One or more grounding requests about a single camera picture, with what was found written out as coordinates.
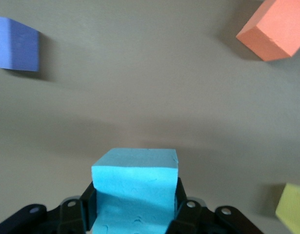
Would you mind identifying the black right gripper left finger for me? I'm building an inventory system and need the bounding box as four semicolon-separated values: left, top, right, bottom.
0;181;97;234

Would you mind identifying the yellow foam block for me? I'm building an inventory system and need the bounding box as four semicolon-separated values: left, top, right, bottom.
275;183;300;234

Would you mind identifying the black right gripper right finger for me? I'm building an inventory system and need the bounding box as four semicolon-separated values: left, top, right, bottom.
166;176;263;234

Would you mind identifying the brown paper table cover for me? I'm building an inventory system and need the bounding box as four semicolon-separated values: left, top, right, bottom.
0;0;300;234

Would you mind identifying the light blue foam block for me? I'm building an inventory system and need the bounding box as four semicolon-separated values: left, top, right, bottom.
91;148;179;234

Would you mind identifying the orange foam block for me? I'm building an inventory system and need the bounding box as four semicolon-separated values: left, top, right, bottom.
236;0;300;62

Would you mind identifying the purple foam block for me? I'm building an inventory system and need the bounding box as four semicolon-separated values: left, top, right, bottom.
0;16;40;73

